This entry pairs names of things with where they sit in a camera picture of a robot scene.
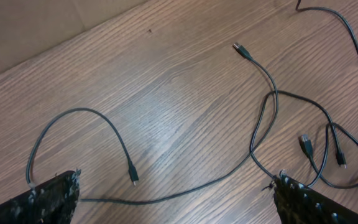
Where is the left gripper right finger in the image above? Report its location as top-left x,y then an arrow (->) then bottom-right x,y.
266,171 -> 358,224

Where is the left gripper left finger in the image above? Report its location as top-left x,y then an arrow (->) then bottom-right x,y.
0,170 -> 81,223

